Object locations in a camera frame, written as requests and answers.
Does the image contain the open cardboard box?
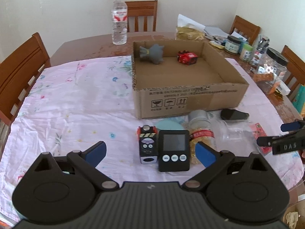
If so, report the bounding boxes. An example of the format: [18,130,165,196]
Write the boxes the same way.
[132,40,249,119]

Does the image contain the black wooden toy train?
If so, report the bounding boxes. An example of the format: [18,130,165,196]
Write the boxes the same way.
[137,125,158,164]

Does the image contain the large clear snack jar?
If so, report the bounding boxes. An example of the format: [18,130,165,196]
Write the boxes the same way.
[253,48,288,95]

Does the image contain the green label white container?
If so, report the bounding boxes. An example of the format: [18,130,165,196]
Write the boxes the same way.
[239,44,253,61]

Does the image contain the wooden chair far left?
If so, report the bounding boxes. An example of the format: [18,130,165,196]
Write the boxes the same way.
[0,31,51,127]

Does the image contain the black digital timer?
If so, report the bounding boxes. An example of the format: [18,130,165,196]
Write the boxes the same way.
[158,130,191,172]

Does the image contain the clear plastic jar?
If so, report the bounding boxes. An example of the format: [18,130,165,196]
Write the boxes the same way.
[211,120,259,157]

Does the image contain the clear water bottle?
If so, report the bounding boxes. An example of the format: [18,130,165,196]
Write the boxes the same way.
[112,0,128,46]

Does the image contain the capsule bottle with red label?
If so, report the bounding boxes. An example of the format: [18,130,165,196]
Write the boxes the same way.
[188,110,217,164]

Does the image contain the wooden chair far right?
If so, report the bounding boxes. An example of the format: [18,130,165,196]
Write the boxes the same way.
[229,15,261,45]

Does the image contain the clear pen holder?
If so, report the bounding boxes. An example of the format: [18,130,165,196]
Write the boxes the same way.
[249,34,270,67]

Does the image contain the wooden chair right edge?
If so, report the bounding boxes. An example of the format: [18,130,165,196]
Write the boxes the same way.
[281,45,305,101]

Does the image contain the wooden chair behind table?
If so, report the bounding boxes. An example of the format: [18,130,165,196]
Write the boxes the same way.
[126,0,158,32]

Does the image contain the light blue round case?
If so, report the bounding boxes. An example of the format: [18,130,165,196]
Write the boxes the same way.
[155,119,184,130]

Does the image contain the gold tissue pack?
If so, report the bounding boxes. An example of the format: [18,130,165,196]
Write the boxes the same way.
[175,14,205,41]

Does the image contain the red wooden toy train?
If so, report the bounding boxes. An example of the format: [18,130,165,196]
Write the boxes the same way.
[177,50,198,65]

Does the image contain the pink bear card pack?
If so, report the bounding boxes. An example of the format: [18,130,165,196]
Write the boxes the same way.
[249,123,272,156]

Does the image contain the black teardrop-shaped object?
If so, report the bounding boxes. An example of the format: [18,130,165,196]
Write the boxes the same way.
[220,109,249,120]

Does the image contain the grey plush toy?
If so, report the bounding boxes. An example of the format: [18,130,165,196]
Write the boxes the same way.
[139,44,164,65]

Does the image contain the black-lid glass jar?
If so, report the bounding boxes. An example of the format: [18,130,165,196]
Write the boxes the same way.
[224,35,242,54]

